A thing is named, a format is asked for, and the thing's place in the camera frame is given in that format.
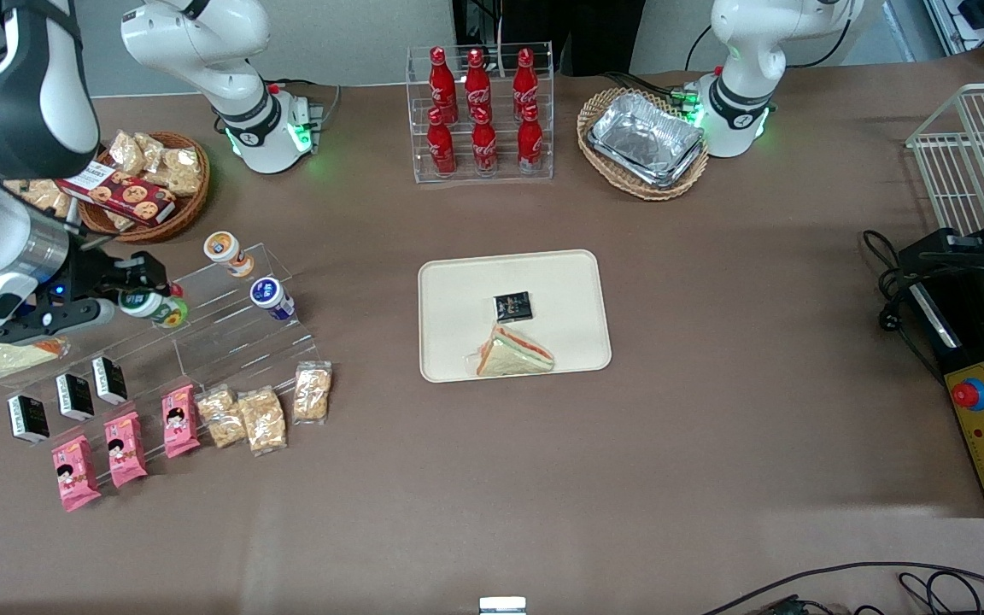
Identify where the clear snack bag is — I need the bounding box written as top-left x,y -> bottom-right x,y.
109,130 -> 147,177
3,178 -> 76,216
161,147 -> 203,196
133,132 -> 166,172

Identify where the narrow peanut crisp pack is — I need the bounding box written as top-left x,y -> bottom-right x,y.
293,360 -> 333,425

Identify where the white wire basket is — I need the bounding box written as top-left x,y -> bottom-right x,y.
906,81 -> 984,237

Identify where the black cabinet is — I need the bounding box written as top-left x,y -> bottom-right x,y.
454,0 -> 647,78

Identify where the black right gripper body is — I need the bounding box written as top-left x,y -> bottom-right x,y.
56,248 -> 121,302

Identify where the cream plastic tray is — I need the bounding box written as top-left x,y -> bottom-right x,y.
418,249 -> 612,384

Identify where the wrapped triangle sandwich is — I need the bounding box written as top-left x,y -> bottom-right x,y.
465,322 -> 555,378
0,331 -> 71,382

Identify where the looped black cable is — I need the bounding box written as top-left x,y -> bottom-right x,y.
898,571 -> 984,615

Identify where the black cable with plug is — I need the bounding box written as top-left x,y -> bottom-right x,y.
862,229 -> 913,336

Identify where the blue-lidded yogurt cup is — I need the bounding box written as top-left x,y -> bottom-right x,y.
249,276 -> 296,322

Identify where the clear acrylic stepped stand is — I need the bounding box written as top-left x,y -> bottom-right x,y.
0,243 -> 322,419

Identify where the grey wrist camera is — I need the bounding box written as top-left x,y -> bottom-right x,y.
0,299 -> 114,344

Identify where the silver foil tray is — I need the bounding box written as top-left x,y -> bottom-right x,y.
588,92 -> 705,186

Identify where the metal shelving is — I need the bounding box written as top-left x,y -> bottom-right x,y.
923,0 -> 984,79

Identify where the green-lidded yogurt cup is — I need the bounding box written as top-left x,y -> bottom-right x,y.
120,290 -> 189,331

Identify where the clear acrylic bottle rack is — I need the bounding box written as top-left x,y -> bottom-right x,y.
407,41 -> 554,185

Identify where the red cookie box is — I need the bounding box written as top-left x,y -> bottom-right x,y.
56,162 -> 178,227

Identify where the black and white box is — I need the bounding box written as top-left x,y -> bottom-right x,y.
55,373 -> 96,422
91,355 -> 128,406
7,394 -> 50,445

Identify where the round wicker snack basket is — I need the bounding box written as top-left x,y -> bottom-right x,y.
78,131 -> 212,245

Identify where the black arm base cable bundle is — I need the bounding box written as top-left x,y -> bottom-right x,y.
596,73 -> 703,116

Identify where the red cola bottle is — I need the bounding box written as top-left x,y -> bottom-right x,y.
426,107 -> 457,178
429,46 -> 457,116
517,103 -> 544,175
513,47 -> 539,112
465,48 -> 491,116
471,107 -> 498,178

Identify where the small black packet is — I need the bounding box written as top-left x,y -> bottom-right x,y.
494,291 -> 534,322

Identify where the wicker basket with foil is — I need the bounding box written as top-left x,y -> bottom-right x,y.
577,87 -> 710,202

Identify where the grey arm base cable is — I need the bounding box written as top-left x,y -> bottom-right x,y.
266,79 -> 343,131

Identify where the thin black cable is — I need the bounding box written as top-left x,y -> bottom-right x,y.
683,24 -> 720,74

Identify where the pink snack packet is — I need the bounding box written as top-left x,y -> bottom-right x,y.
104,411 -> 149,489
51,435 -> 103,513
161,384 -> 201,460

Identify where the long black cable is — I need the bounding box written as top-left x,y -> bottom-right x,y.
701,561 -> 984,615

